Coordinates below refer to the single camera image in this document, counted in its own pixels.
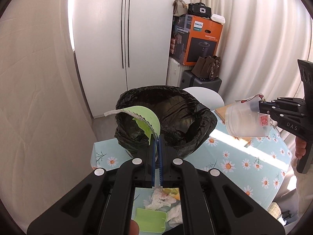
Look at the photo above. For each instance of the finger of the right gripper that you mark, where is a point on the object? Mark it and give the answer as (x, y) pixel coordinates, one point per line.
(293, 108)

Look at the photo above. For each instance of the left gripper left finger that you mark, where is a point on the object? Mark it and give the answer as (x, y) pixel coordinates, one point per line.
(102, 202)

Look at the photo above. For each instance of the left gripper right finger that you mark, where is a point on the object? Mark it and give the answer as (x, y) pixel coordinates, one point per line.
(210, 202)

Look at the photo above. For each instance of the yellow green snack wrapper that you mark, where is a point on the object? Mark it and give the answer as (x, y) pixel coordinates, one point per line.
(173, 192)

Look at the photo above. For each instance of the clear plastic cup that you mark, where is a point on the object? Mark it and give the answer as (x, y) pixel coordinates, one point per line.
(244, 119)

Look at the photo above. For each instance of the green foam sheet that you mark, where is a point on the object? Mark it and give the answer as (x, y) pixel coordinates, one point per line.
(151, 221)

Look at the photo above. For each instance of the white tissue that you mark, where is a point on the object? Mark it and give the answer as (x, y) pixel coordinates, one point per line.
(158, 200)
(174, 216)

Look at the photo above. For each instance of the right hand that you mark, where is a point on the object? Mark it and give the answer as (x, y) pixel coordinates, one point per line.
(300, 148)

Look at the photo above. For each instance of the left hand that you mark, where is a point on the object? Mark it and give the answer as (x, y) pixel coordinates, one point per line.
(134, 228)

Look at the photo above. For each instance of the daisy print tablecloth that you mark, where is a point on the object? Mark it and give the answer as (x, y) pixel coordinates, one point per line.
(257, 167)

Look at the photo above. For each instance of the bamboo cutting board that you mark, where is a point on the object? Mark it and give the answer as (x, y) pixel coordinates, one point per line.
(221, 113)

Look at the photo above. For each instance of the white chair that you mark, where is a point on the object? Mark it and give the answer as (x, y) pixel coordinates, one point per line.
(207, 97)

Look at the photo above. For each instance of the brown leather bag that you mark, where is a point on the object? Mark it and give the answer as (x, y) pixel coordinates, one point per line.
(207, 67)

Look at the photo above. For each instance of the clear bin with black bag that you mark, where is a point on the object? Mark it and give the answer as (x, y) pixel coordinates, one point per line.
(185, 123)

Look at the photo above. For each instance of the black suitcase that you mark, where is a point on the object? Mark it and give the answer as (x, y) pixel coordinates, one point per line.
(190, 80)

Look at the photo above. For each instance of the white case on box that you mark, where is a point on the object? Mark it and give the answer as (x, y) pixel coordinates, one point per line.
(218, 18)

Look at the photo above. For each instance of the white suitcase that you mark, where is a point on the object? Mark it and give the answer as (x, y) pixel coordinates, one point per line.
(175, 72)

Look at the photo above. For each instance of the orange Philips box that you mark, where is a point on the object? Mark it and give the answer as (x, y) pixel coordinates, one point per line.
(193, 37)

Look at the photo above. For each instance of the beige handbag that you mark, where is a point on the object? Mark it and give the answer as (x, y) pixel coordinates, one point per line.
(179, 8)

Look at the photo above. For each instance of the white wardrobe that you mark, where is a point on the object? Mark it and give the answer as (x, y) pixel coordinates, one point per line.
(120, 45)

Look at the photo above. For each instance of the black camera bag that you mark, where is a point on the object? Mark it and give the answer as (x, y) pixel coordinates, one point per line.
(199, 9)

